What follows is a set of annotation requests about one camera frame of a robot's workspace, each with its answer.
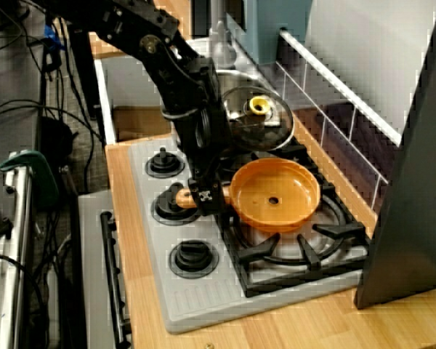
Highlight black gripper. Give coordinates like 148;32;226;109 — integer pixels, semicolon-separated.
187;152;231;217

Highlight orange plastic frying pan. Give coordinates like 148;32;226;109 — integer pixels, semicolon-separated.
174;157;321;234

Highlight glass lid yellow knob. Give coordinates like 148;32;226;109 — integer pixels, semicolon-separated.
220;85;295;152

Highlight black stove knob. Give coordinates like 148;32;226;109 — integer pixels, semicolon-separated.
150;181;205;227
168;238;221;280
145;147;185;179

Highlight grey stove top panel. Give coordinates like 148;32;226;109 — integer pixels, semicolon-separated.
127;135;372;334

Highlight black burner grate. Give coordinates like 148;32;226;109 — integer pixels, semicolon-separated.
217;137;315;186
209;181;372;299

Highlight brown cardboard piece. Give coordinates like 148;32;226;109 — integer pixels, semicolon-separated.
112;105;174;143

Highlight white oven door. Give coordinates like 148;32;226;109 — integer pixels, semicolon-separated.
77;190;132;349

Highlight white sink basin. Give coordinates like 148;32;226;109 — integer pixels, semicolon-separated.
93;38;248;146

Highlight dark tiled backsplash panel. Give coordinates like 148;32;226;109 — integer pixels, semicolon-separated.
274;28;403;215

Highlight grey toy faucet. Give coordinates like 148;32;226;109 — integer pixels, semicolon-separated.
209;20;239;72

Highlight black vertical bar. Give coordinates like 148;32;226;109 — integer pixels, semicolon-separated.
68;31;103;121

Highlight black kitchen side panel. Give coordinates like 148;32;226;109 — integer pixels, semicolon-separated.
354;0;436;310

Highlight blue tape piece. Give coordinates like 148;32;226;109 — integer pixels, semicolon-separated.
43;25;65;52

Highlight black oven door handle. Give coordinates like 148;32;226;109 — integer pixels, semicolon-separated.
100;210;132;347

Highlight black cable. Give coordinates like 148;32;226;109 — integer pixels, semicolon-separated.
56;14;97;193
0;253;44;349
0;100;106;145

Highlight silver metal frame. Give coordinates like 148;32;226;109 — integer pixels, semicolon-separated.
0;156;36;349

